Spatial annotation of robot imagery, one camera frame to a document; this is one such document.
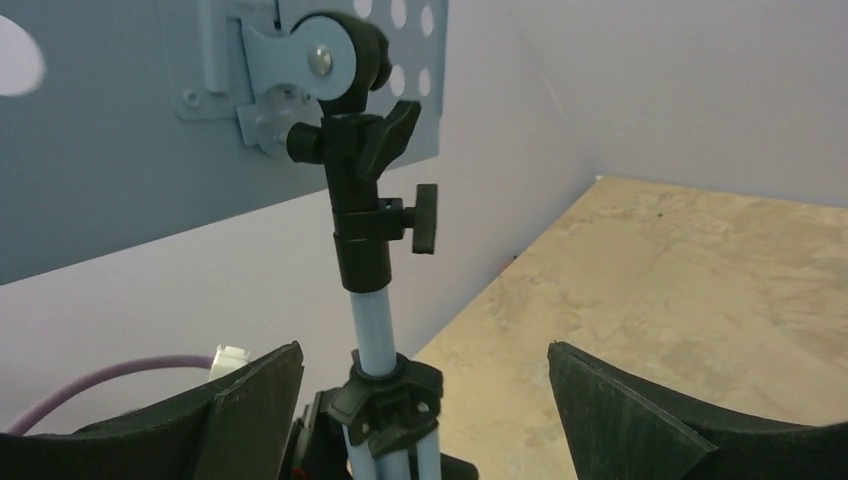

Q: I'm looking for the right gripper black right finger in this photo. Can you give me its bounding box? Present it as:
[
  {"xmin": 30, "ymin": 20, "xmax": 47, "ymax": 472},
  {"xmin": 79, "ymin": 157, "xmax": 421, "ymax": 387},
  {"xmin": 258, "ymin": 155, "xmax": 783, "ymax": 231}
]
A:
[{"xmin": 547, "ymin": 342, "xmax": 847, "ymax": 479}]

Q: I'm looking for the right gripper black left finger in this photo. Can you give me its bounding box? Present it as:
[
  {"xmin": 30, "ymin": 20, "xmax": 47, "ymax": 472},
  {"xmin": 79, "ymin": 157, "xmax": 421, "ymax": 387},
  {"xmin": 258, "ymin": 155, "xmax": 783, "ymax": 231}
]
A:
[{"xmin": 1, "ymin": 342, "xmax": 304, "ymax": 480}]

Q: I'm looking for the light blue music stand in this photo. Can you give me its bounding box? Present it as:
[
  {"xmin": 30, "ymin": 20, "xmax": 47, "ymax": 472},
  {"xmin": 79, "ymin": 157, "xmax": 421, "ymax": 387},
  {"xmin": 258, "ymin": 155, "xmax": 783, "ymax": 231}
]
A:
[{"xmin": 1, "ymin": 1, "xmax": 478, "ymax": 479}]

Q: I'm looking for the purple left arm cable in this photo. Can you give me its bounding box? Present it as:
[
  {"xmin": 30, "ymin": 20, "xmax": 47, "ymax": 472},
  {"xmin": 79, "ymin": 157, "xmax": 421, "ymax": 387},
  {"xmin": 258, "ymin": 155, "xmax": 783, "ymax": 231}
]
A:
[{"xmin": 3, "ymin": 344, "xmax": 252, "ymax": 437}]

